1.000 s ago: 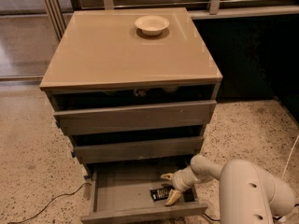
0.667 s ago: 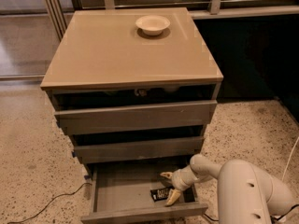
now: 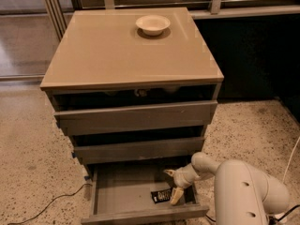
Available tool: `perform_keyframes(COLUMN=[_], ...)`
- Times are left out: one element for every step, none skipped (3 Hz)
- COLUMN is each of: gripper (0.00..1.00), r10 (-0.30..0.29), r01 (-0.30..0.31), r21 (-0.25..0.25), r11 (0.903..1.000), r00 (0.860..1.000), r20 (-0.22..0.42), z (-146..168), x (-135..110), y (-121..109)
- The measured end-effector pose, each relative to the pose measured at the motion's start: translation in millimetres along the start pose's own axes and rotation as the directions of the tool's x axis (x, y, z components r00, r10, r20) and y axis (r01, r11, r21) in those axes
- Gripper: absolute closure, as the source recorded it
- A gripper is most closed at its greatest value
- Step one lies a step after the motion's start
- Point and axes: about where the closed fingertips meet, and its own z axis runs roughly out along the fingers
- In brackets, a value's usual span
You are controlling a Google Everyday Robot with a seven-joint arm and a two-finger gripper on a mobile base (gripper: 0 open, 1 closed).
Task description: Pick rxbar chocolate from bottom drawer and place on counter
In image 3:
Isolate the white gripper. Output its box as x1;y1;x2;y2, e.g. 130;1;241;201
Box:
164;164;200;205

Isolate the black rxbar chocolate wrapper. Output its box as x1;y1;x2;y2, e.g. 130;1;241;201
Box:
151;188;172;203

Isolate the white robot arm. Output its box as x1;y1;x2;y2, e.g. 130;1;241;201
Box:
165;152;290;225

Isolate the middle grey drawer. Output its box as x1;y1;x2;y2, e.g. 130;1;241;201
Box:
74;137;204;164

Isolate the bottom grey open drawer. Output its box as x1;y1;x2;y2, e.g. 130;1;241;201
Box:
82;157;209;225

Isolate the top grey drawer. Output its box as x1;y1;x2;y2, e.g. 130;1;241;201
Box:
54;100;218;136

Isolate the grey drawer cabinet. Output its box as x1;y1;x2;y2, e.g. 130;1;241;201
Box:
39;7;225;180

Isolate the white plug adapter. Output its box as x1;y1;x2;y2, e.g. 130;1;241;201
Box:
274;213;287;225

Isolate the white bowl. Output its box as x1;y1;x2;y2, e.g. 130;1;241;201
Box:
136;15;171;36

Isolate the black floor cable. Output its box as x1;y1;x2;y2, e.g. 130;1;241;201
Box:
7;182;94;225

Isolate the white power cable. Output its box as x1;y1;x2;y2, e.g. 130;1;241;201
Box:
281;135;300;186

